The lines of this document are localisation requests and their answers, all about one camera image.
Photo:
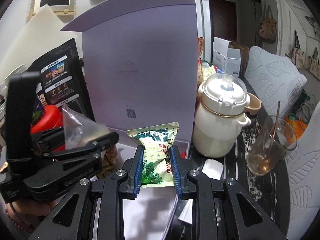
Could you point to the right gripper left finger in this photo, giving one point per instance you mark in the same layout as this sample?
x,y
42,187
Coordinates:
x,y
95,208

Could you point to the brown green snack packet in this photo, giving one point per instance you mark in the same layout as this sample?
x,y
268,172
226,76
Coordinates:
x,y
109,162

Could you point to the black printed food pouch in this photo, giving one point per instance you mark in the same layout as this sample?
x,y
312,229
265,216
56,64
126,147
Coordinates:
x,y
62,81

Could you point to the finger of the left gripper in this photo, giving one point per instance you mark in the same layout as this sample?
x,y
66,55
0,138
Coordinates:
x,y
54,136
92,147

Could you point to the near grey leaf chair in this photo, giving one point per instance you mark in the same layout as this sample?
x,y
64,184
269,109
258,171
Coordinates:
x,y
303,171

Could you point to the far grey leaf chair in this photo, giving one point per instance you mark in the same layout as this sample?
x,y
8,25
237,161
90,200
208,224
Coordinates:
x,y
275,79

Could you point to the brown entrance door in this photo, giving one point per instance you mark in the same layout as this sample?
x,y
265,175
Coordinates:
x,y
223,19

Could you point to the lavender open gift box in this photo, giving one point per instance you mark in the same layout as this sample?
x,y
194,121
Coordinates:
x,y
140,59

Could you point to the white ceramic lidded pot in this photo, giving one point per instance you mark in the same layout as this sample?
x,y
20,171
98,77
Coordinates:
x,y
220,114

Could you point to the wall intercom panel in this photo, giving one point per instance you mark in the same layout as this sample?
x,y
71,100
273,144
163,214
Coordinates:
x,y
59,7

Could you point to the white foam sheet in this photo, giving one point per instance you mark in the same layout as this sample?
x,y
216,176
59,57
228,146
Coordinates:
x,y
40,35

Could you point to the white rolled towel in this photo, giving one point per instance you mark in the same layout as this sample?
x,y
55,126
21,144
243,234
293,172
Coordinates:
x,y
213,169

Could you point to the left hand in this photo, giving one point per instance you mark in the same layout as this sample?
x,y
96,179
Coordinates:
x,y
26,213

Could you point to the hanging brown tote bag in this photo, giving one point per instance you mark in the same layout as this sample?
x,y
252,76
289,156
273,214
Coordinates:
x,y
268,26

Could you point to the red plastic container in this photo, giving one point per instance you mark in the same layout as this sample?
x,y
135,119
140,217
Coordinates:
x,y
52,118

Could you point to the white refrigerator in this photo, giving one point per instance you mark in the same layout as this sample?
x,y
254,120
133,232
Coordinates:
x,y
204,28

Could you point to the grey leaf chair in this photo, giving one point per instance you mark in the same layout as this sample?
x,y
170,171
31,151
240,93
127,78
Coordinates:
x,y
275,79
303,171

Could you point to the green white snack packet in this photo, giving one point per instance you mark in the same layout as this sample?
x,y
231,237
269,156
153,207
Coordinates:
x,y
156,140

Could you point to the glass cup with spoon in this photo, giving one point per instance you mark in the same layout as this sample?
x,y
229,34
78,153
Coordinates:
x,y
275,141

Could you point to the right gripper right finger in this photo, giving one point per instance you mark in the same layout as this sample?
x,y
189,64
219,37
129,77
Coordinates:
x,y
221,209

